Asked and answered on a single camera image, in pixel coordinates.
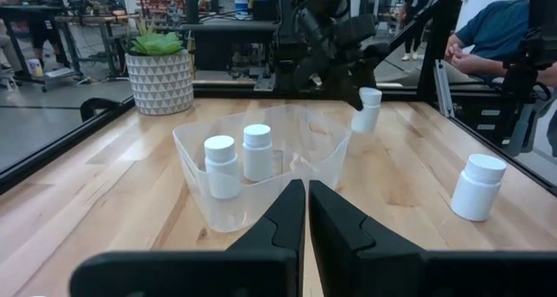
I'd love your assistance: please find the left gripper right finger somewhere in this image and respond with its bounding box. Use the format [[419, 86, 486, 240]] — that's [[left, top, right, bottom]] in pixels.
[[308, 179, 557, 297]]

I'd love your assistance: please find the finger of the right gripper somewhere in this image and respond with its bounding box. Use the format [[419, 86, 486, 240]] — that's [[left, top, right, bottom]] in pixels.
[[337, 64, 369, 112]]

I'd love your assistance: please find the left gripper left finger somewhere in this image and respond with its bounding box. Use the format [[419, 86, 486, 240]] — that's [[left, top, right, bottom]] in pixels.
[[69, 179, 306, 297]]

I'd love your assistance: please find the white plastic pill bottle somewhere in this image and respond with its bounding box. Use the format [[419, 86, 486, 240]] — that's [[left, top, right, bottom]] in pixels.
[[203, 134, 242, 200], [450, 153, 508, 223], [242, 123, 275, 184], [350, 86, 384, 135]]

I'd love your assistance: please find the clear plastic basket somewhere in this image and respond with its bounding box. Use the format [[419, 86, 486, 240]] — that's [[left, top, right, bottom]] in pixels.
[[172, 104, 352, 233]]

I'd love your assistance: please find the person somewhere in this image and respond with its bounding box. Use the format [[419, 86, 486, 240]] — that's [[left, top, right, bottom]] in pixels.
[[28, 20, 70, 70], [443, 0, 557, 89], [0, 20, 23, 78], [399, 0, 436, 62]]

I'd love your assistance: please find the silver aluminium bar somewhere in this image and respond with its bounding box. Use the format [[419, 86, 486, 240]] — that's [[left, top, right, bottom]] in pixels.
[[433, 59, 456, 118]]

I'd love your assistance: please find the black cabinet with white labels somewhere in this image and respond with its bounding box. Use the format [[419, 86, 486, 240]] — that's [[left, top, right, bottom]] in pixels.
[[452, 91, 536, 152]]

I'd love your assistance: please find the black equipment stand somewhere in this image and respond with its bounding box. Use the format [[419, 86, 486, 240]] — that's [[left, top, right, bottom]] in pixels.
[[502, 0, 557, 159]]

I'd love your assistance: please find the succulent in white patterned pot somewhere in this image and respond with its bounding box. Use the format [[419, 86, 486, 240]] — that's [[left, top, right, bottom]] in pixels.
[[124, 17, 195, 117]]

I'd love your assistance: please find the white and yellow cup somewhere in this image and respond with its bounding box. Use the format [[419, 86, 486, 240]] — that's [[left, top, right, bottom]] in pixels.
[[26, 57, 44, 78]]

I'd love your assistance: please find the black frame corner bracket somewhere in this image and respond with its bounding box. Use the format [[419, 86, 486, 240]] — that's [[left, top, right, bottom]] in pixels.
[[79, 97, 131, 123]]

